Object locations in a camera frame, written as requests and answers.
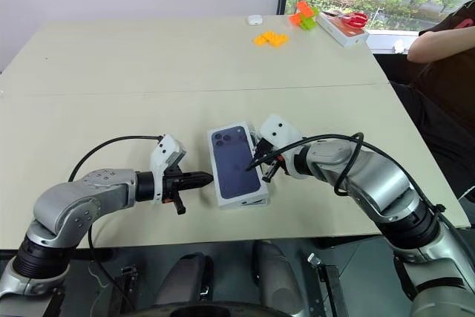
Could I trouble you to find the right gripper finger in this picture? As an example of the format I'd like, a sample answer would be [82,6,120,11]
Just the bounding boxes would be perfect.
[244,153,279,173]
[262,162,281,184]

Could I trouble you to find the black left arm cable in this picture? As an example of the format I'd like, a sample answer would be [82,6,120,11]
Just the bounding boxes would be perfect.
[68,134,165,317]

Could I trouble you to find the white window sill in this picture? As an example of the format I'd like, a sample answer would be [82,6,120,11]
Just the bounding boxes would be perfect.
[364,28,423,55]

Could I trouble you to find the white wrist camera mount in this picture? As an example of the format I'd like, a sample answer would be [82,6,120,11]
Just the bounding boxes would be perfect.
[148,134,188,206]
[259,113,303,179]

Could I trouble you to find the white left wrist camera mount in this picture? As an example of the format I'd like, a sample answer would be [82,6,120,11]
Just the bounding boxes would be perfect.
[148,134,188,206]

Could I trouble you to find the red scissors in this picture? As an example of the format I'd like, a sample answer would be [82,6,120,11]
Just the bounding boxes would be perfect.
[338,12,370,30]

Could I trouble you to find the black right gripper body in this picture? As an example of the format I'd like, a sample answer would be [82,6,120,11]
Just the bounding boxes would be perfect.
[253,138,289,177]

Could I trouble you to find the green toy brick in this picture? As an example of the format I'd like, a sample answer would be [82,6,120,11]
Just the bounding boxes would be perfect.
[299,6,321,31]

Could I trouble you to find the dark rounded shape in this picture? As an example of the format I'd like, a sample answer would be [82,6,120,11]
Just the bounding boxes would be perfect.
[252,239,321,317]
[153,252,214,307]

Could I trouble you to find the yellow toy brick cluster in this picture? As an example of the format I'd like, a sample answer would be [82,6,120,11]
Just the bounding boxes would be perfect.
[252,30,290,49]

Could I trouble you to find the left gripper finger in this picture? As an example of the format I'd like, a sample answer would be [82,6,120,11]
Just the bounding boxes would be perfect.
[183,170,214,182]
[183,180,214,190]

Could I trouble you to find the person's dark clothed body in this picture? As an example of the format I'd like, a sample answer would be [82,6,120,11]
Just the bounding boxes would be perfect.
[385,0,475,200]

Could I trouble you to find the white tray with red object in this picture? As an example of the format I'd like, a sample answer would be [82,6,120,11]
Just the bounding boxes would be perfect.
[318,11,370,49]

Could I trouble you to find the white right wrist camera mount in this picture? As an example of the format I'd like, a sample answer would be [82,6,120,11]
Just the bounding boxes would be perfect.
[259,113,303,179]

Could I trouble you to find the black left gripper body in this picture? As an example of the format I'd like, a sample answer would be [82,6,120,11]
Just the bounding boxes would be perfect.
[162,162,186,216]

